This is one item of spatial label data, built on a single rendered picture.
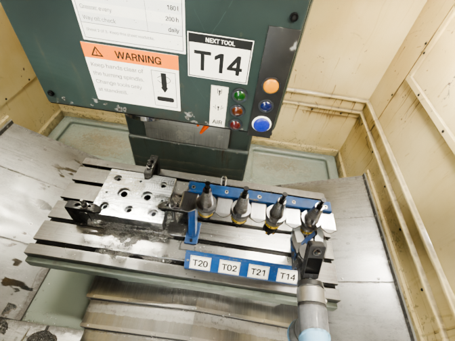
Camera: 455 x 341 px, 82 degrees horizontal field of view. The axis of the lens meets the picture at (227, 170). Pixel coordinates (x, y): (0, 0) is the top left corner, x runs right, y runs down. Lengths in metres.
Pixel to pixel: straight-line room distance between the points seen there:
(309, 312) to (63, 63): 0.76
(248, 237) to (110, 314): 0.62
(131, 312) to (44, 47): 0.98
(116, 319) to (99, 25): 1.04
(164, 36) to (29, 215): 1.31
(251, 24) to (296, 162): 1.59
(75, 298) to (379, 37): 1.87
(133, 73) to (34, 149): 1.38
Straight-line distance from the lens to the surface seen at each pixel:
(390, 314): 1.33
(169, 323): 1.18
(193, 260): 1.04
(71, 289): 1.46
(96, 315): 1.29
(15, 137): 1.87
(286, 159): 1.93
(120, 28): 0.47
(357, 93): 1.76
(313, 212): 0.82
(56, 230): 1.27
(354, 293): 1.34
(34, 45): 0.56
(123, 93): 0.53
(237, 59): 0.44
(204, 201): 0.79
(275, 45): 0.43
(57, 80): 0.58
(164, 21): 0.44
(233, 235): 1.14
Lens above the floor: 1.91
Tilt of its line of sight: 49 degrees down
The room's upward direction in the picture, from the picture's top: 8 degrees clockwise
